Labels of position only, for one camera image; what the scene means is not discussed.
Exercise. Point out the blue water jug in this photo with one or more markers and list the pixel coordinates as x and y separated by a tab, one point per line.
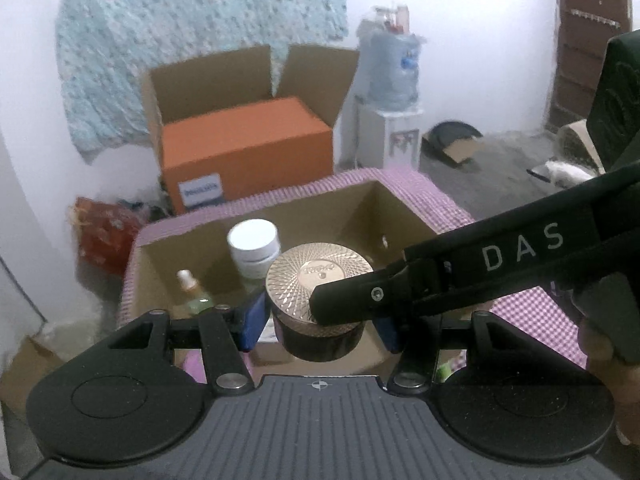
392	70

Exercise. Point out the green dropper bottle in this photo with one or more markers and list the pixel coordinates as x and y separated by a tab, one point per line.
192	295

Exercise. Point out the small items on jug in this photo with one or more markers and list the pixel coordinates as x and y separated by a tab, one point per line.
390	17

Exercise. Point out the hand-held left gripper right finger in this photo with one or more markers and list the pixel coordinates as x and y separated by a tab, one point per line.
389	335

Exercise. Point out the white fluffy cloth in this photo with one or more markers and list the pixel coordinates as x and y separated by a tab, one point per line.
567	172

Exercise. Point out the brown wooden door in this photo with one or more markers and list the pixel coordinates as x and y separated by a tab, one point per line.
585	35

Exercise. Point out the orange box with cardboard flaps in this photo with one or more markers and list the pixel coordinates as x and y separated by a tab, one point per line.
240	150

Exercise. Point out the red patterned bag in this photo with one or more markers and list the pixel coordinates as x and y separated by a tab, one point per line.
107	232

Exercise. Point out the person's right hand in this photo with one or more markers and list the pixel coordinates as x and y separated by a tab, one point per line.
597	342

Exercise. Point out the blue floral wall cloth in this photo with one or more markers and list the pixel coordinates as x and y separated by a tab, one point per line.
175	20

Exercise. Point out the brown cardboard box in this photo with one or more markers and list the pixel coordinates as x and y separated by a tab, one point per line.
370	215

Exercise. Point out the brown cardboard scratcher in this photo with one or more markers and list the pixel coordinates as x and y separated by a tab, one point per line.
577	142

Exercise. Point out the white water dispenser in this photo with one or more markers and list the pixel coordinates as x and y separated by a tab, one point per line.
387	135

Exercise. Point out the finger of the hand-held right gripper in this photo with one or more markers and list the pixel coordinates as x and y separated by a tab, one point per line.
360	297

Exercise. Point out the light green tube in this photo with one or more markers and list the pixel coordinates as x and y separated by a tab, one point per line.
445	371

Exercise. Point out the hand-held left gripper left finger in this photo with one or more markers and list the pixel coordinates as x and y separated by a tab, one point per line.
252	321

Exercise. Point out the pink checkered tablecloth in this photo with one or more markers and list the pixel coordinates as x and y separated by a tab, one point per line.
440	195

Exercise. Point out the brown cardboard sheet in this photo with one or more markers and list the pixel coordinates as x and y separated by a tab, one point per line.
27	375

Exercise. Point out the flat cardboard piece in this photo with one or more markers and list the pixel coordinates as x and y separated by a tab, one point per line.
465	152

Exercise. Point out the white plastic bottle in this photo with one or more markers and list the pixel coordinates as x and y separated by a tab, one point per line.
252	245

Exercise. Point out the gold lid dark jar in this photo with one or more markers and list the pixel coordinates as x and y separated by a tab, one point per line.
295	285

